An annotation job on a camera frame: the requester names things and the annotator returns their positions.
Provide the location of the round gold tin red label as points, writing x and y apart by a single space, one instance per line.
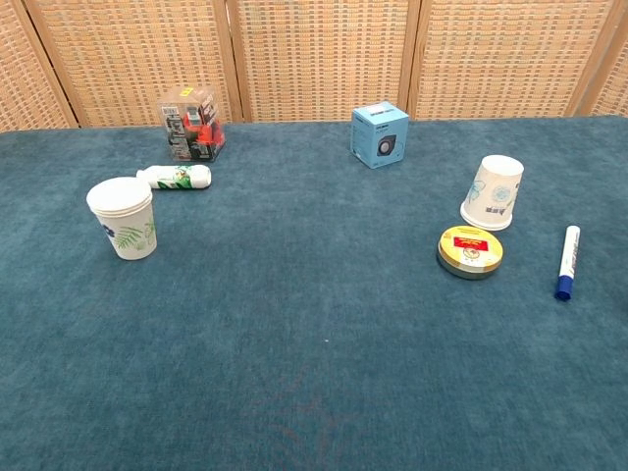
471 250

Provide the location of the white bottle green leaf print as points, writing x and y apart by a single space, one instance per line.
176 177

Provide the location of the woven folding screen panel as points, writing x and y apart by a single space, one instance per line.
319 49
619 83
24 73
137 49
500 49

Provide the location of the white paper cup fern print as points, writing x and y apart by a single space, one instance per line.
130 240

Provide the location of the blue carpet table mat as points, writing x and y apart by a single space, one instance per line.
314 319

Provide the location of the white paper cup blue print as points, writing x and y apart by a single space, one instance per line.
493 191

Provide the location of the clear box with red toy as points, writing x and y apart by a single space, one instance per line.
196 130

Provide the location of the light blue cardboard box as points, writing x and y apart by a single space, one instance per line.
378 132

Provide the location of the white marker blue cap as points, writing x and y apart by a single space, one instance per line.
569 255

